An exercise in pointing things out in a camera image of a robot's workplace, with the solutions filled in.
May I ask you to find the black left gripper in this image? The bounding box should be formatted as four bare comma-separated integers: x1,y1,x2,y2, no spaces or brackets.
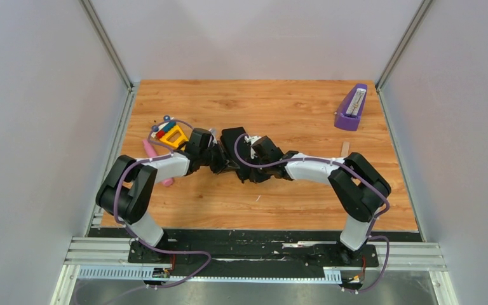
200,141,240,175

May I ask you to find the left aluminium frame post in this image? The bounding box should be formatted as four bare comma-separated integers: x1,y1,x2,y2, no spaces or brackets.
79,0,135,92

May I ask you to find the aluminium frame post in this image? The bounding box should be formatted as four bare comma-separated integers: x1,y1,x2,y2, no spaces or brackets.
375,0,435,92
79,0,135,92

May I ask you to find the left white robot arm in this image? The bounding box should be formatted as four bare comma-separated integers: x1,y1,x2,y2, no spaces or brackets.
95,128,240,262

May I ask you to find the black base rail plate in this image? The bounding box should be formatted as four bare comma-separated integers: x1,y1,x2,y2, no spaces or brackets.
87,227,424,279

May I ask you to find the colourful toy block truck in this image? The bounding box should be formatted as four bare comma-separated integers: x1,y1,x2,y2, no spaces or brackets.
147,115,189,149

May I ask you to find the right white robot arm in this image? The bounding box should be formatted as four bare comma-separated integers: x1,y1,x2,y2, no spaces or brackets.
233,133,391,266

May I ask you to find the purple metronome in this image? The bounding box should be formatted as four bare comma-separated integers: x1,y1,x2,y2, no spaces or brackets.
334,83,368,132

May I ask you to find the small wooden block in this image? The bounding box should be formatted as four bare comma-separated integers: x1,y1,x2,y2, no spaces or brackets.
340,142,350,158

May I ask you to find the black zip tool case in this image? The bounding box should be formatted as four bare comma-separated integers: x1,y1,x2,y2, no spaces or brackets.
220,126,251,183

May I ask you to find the right aluminium frame post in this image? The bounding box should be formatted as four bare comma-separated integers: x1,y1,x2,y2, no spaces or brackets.
375,0,435,92

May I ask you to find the pink cylinder tube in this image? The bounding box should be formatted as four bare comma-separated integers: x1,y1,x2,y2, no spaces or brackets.
142,139,175,187

